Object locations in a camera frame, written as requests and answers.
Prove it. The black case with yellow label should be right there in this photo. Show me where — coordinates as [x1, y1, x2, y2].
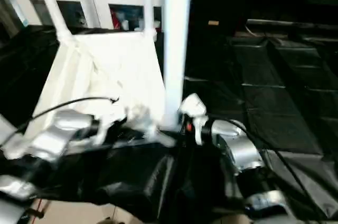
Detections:
[190, 0, 248, 39]

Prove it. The long grey metal bar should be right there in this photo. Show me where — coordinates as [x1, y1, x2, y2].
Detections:
[247, 19, 338, 31]

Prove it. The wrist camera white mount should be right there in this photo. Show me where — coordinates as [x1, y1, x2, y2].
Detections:
[93, 102, 127, 145]
[179, 93, 208, 145]

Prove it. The black left wrist camera cable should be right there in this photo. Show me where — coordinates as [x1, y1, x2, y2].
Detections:
[0, 96, 119, 148]

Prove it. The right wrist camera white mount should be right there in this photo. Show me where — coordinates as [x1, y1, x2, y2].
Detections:
[179, 93, 208, 145]

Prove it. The black plastic mat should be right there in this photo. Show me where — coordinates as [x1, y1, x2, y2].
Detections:
[0, 24, 338, 221]

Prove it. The white plastic table top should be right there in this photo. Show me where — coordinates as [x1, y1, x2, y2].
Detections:
[4, 30, 177, 160]

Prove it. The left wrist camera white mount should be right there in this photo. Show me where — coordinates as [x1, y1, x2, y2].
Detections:
[93, 102, 127, 145]

